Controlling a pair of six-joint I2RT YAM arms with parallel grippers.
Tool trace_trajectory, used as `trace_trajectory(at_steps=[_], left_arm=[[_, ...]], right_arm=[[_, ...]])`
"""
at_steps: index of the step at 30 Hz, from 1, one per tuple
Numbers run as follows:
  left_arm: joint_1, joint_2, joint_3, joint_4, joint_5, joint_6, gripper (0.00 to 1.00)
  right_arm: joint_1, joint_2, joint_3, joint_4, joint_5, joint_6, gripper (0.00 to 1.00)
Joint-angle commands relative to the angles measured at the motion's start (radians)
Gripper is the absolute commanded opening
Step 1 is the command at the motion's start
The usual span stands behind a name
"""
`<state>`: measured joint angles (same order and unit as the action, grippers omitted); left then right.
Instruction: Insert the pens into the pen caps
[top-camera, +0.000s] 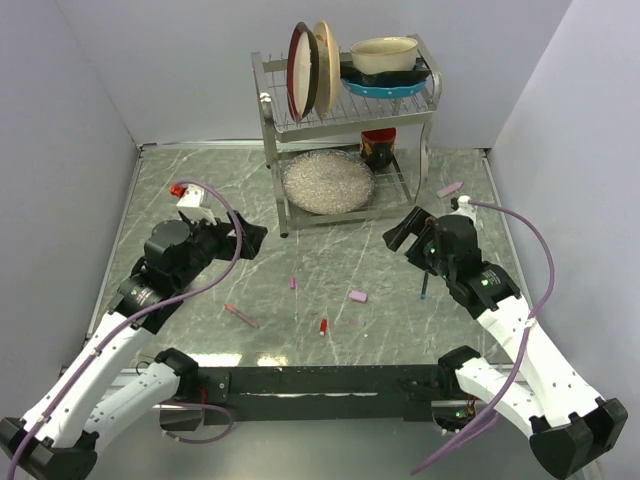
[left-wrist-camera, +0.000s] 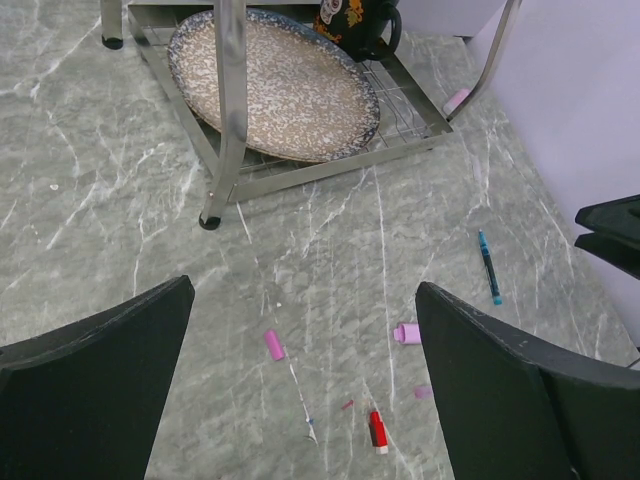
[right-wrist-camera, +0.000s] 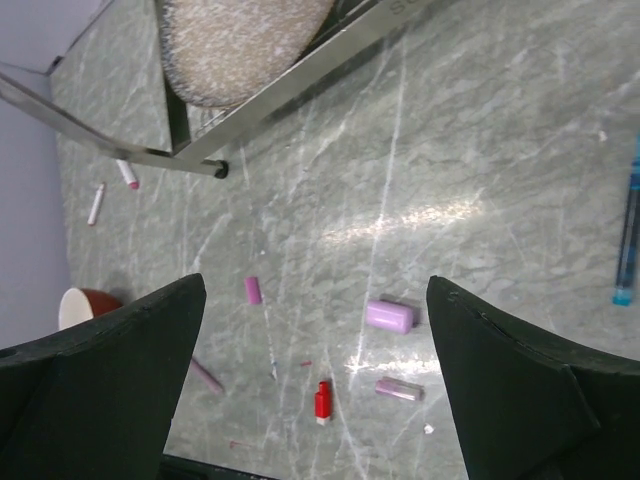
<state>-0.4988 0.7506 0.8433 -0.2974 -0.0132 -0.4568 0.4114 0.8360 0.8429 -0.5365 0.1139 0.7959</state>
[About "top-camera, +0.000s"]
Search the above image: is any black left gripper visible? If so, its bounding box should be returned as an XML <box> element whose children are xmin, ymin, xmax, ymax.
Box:
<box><xmin>174</xmin><ymin>209</ymin><xmax>267</xmax><ymax>289</ymax></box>

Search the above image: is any blue pen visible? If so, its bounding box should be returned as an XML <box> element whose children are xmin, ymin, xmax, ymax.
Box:
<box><xmin>420</xmin><ymin>271</ymin><xmax>430</xmax><ymax>300</ymax></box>

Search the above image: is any purple highlighter pen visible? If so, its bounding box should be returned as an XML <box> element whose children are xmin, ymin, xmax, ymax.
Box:
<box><xmin>436</xmin><ymin>181</ymin><xmax>464</xmax><ymax>198</ymax></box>

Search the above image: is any purple highlighter cap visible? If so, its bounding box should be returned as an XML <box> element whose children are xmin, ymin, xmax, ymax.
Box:
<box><xmin>348</xmin><ymin>290</ymin><xmax>368</xmax><ymax>303</ymax></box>

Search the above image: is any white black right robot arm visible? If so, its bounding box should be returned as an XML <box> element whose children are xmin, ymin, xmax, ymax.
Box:
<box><xmin>383</xmin><ymin>197</ymin><xmax>628</xmax><ymax>479</ymax></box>

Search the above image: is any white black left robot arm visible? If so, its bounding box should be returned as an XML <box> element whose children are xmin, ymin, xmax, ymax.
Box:
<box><xmin>1</xmin><ymin>212</ymin><xmax>268</xmax><ymax>479</ymax></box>

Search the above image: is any red purple pen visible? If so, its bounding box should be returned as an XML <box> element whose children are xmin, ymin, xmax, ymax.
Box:
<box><xmin>224</xmin><ymin>304</ymin><xmax>260</xmax><ymax>329</ymax></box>

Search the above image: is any metal two-tier dish rack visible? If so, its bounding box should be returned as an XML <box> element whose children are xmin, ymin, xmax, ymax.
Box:
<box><xmin>251</xmin><ymin>34</ymin><xmax>443</xmax><ymax>238</ymax></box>

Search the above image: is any speckled glass plate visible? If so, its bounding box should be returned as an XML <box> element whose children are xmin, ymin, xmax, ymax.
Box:
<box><xmin>282</xmin><ymin>149</ymin><xmax>375</xmax><ymax>215</ymax></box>

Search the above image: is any red black cup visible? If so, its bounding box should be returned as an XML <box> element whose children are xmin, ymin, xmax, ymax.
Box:
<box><xmin>360</xmin><ymin>127</ymin><xmax>396</xmax><ymax>171</ymax></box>

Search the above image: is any blue dotted dish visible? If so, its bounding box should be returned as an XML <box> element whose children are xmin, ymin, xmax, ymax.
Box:
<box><xmin>342</xmin><ymin>79</ymin><xmax>426</xmax><ymax>99</ymax></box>

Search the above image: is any black square dish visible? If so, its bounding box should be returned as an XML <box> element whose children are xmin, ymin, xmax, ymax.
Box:
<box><xmin>340</xmin><ymin>60</ymin><xmax>431</xmax><ymax>88</ymax></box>

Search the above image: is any black base bar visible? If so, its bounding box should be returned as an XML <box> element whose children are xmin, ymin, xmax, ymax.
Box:
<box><xmin>201</xmin><ymin>364</ymin><xmax>468</xmax><ymax>422</ymax></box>

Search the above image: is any red rimmed black plate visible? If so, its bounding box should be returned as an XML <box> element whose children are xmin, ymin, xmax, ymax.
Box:
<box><xmin>286</xmin><ymin>22</ymin><xmax>319</xmax><ymax>123</ymax></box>

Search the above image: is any cream ceramic bowl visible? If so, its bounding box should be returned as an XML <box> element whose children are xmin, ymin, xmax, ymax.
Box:
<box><xmin>350</xmin><ymin>37</ymin><xmax>418</xmax><ymax>75</ymax></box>

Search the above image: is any beige plate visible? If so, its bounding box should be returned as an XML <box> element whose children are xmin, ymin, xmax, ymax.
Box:
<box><xmin>312</xmin><ymin>20</ymin><xmax>341</xmax><ymax>120</ymax></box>

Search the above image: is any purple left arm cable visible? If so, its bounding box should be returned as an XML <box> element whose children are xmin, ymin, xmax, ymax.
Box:
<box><xmin>4</xmin><ymin>179</ymin><xmax>247</xmax><ymax>476</ymax></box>

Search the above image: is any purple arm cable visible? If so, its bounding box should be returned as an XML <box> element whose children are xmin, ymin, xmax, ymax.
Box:
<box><xmin>410</xmin><ymin>198</ymin><xmax>557</xmax><ymax>475</ymax></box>
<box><xmin>4</xmin><ymin>179</ymin><xmax>247</xmax><ymax>476</ymax></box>

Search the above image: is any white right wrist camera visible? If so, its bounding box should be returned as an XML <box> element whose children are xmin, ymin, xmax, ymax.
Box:
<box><xmin>450</xmin><ymin>195</ymin><xmax>477</xmax><ymax>225</ymax></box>

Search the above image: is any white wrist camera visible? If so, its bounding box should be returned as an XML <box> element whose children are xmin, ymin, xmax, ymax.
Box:
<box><xmin>169</xmin><ymin>184</ymin><xmax>215</xmax><ymax>224</ymax></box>
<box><xmin>450</xmin><ymin>195</ymin><xmax>477</xmax><ymax>225</ymax></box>

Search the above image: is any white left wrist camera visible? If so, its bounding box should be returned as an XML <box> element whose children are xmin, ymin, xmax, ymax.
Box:
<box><xmin>169</xmin><ymin>184</ymin><xmax>215</xmax><ymax>224</ymax></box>

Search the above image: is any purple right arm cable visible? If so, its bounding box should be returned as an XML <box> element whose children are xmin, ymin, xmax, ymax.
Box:
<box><xmin>410</xmin><ymin>198</ymin><xmax>557</xmax><ymax>475</ymax></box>

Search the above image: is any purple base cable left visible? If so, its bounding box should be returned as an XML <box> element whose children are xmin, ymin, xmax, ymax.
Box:
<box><xmin>162</xmin><ymin>402</ymin><xmax>236</xmax><ymax>445</ymax></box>

